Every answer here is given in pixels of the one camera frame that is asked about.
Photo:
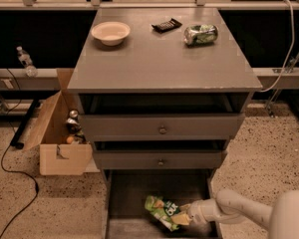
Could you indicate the crushed green soda can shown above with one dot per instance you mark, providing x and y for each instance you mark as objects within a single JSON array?
[{"x": 200, "y": 34}]

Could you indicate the grey drawer cabinet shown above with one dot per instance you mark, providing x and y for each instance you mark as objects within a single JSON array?
[{"x": 158, "y": 74}]

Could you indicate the grey bottom drawer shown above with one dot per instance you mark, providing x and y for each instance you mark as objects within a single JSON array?
[{"x": 127, "y": 217}]

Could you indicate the black floor bar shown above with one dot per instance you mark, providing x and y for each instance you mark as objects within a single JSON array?
[{"x": 15, "y": 141}]

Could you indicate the grey top drawer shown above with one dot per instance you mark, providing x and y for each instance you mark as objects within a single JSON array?
[{"x": 160, "y": 127}]

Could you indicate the grey drawer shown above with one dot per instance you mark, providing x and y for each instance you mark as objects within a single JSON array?
[
  {"x": 160, "y": 127},
  {"x": 127, "y": 217},
  {"x": 159, "y": 160}
]

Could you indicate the dark items in box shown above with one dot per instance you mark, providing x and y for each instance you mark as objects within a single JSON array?
[{"x": 76, "y": 135}]

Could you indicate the green rice chip bag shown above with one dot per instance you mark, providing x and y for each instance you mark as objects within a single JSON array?
[{"x": 162, "y": 210}]

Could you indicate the white bowl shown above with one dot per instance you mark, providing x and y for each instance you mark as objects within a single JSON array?
[{"x": 111, "y": 33}]

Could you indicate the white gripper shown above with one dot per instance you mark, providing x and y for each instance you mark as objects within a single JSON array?
[{"x": 197, "y": 211}]

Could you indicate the clear plastic water bottle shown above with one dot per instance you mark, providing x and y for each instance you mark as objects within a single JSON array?
[{"x": 27, "y": 63}]

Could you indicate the black chocolate bar wrapper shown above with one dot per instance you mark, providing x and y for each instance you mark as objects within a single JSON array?
[{"x": 167, "y": 26}]

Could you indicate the grey middle drawer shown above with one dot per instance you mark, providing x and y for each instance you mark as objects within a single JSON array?
[{"x": 159, "y": 160}]

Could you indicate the cardboard box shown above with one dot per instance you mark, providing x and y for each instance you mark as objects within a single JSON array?
[{"x": 58, "y": 154}]

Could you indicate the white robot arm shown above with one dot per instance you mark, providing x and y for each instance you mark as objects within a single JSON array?
[{"x": 281, "y": 221}]

